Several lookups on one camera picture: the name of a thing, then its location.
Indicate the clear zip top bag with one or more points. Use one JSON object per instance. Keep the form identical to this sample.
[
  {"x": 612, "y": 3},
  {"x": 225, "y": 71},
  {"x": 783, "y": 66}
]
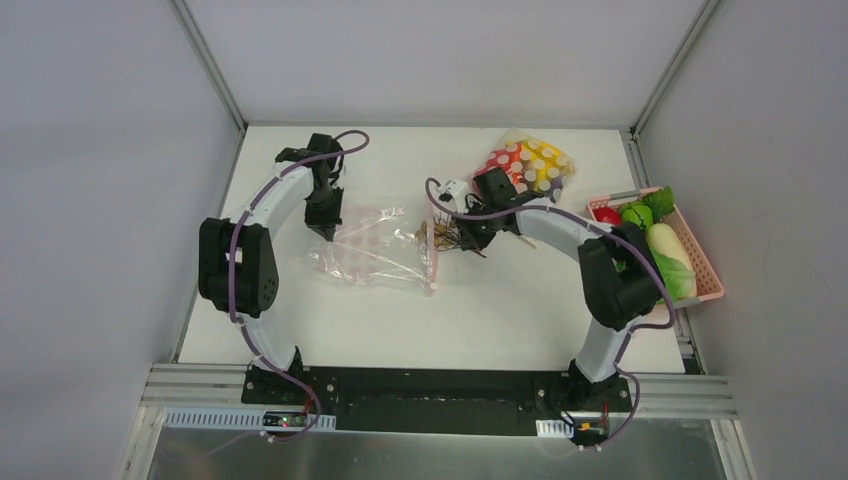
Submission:
[{"x": 384, "y": 242}]

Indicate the green fake cabbage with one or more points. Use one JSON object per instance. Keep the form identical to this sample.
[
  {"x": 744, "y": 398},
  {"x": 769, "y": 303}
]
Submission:
[{"x": 679, "y": 280}]

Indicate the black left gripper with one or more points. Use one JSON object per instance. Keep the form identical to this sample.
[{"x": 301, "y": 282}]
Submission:
[{"x": 322, "y": 221}]

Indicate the aluminium frame front rail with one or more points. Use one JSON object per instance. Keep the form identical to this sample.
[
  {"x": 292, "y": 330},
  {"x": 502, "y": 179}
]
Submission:
[{"x": 194, "y": 385}]

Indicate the green fake lettuce leaf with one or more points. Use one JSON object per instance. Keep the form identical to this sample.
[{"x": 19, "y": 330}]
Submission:
[{"x": 661, "y": 203}]

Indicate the red fake pomegranate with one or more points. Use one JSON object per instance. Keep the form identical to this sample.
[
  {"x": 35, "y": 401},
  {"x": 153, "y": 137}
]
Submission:
[{"x": 607, "y": 215}]

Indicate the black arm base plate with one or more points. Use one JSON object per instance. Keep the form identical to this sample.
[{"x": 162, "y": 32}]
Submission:
[{"x": 422, "y": 401}]

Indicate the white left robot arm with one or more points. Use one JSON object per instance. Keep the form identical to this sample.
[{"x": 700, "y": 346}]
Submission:
[{"x": 238, "y": 271}]

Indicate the brown fake longan bunch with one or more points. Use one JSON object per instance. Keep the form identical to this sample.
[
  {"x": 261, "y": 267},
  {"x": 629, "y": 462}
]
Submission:
[{"x": 440, "y": 234}]

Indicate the green fake watermelon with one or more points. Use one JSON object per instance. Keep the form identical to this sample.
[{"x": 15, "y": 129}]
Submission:
[{"x": 637, "y": 213}]

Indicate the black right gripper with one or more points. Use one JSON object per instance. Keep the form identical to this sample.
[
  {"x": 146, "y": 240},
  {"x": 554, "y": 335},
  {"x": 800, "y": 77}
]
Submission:
[{"x": 465, "y": 234}]

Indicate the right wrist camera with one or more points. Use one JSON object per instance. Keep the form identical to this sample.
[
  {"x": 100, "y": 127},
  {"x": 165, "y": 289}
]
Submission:
[{"x": 453, "y": 191}]

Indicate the pink plastic basket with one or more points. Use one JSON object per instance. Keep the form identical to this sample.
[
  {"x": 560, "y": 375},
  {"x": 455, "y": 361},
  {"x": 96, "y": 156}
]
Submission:
[{"x": 709, "y": 285}]

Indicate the white fake radish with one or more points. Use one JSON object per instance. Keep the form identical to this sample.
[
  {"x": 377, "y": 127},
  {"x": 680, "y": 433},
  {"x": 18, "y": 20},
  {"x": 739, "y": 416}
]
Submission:
[{"x": 663, "y": 238}]

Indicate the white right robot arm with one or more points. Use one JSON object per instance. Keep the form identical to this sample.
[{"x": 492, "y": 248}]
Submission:
[{"x": 621, "y": 281}]

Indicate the aluminium frame corner post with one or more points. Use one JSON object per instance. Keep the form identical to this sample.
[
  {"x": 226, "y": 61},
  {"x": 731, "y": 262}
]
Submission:
[{"x": 198, "y": 43}]

